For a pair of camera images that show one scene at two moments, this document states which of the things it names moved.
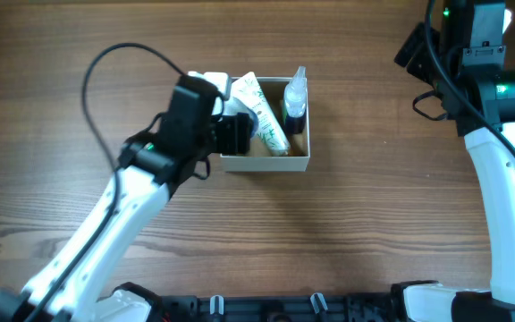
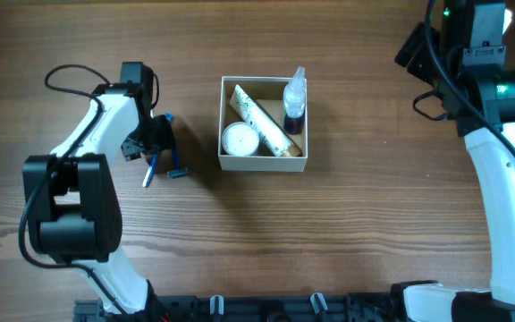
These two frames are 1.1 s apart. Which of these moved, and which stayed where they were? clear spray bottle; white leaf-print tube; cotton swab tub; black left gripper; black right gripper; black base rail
Moved: white leaf-print tube; black left gripper; cotton swab tub
Stayed: clear spray bottle; black base rail; black right gripper
